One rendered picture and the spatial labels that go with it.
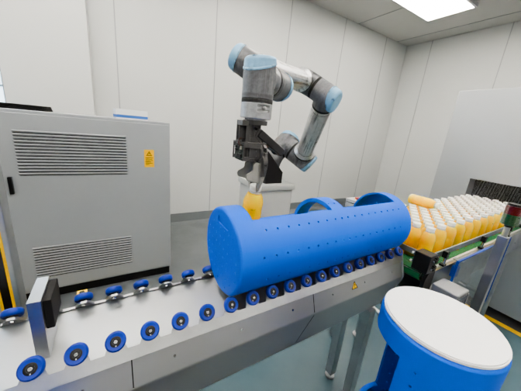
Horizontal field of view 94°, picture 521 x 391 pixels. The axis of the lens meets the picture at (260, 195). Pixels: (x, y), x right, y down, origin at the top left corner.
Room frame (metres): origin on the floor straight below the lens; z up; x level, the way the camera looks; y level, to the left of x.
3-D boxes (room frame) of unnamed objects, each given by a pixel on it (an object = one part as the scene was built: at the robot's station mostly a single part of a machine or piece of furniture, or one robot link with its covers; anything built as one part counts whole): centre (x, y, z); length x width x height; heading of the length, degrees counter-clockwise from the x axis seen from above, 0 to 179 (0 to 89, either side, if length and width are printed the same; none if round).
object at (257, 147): (0.74, 0.04, 1.44); 0.09 x 0.08 x 0.12; 122
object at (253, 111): (0.74, 0.03, 1.52); 0.10 x 0.09 x 0.05; 32
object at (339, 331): (1.21, -0.55, 0.31); 0.06 x 0.06 x 0.63; 32
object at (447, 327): (0.56, -0.52, 1.03); 0.28 x 0.28 x 0.01
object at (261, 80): (0.75, 0.03, 1.61); 0.10 x 0.09 x 0.12; 154
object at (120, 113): (2.14, 1.16, 1.48); 0.24 x 0.12 x 0.08; 130
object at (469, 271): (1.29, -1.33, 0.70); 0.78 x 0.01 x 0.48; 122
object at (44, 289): (0.47, 0.48, 1.00); 0.10 x 0.04 x 0.15; 32
